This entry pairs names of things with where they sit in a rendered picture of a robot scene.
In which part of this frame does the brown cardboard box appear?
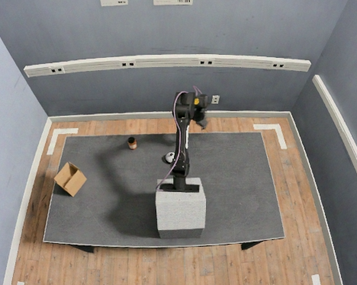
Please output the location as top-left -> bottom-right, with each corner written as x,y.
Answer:
54,162 -> 86,197

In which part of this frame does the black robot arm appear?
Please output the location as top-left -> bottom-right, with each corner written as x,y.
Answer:
159,92 -> 208,193

